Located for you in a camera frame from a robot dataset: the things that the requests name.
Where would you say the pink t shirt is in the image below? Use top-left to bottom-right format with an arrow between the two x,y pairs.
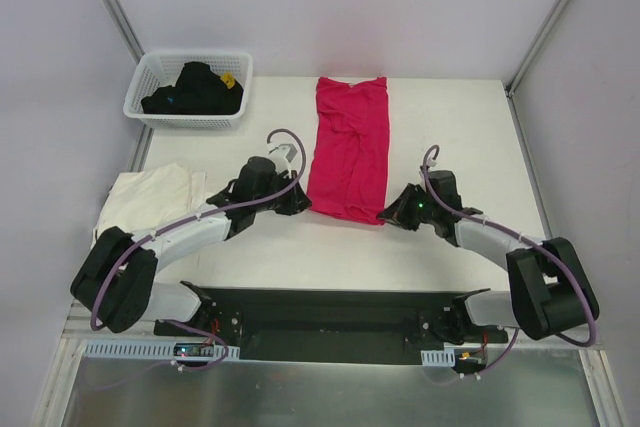
307,77 -> 390,226

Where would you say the white t shirt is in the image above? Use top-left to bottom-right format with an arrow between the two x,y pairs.
91,163 -> 207,246

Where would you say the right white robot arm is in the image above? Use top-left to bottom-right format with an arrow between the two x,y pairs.
377,170 -> 600,347

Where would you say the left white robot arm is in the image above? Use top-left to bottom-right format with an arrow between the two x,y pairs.
70,157 -> 312,336

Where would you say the black t shirt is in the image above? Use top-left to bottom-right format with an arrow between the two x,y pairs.
141,61 -> 244,116

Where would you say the white plastic laundry basket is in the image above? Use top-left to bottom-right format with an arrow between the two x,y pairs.
123,48 -> 254,131

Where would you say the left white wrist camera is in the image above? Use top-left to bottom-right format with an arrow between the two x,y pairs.
267,143 -> 298,173

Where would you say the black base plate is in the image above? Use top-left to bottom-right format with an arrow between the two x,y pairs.
152,286 -> 521,363

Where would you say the right white cable duct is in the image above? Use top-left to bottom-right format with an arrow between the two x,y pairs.
420,348 -> 456,368

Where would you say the white cable duct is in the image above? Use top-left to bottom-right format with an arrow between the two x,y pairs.
420,348 -> 456,368
84,340 -> 240,362

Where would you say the left white cable duct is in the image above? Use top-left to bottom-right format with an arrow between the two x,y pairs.
84,340 -> 240,362

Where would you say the left aluminium frame post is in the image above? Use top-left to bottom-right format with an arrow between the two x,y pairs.
74,0 -> 149,68

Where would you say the aluminium frame post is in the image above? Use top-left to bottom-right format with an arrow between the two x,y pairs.
74,0 -> 149,68
505,0 -> 573,98

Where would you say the right aluminium frame post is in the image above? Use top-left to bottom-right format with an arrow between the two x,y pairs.
505,0 -> 573,98

